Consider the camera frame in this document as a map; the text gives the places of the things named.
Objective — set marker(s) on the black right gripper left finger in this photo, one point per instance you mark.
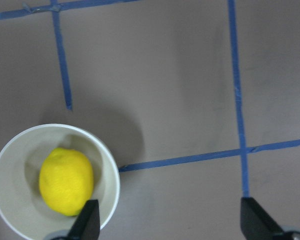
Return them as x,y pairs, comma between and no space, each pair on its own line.
87,225

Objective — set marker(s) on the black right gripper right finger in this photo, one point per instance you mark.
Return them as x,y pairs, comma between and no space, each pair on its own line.
256,223

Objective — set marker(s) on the yellow lemon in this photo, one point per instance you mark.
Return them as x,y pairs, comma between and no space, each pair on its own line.
66,181

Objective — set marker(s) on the cream ceramic bowl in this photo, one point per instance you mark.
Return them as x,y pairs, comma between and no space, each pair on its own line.
21,205

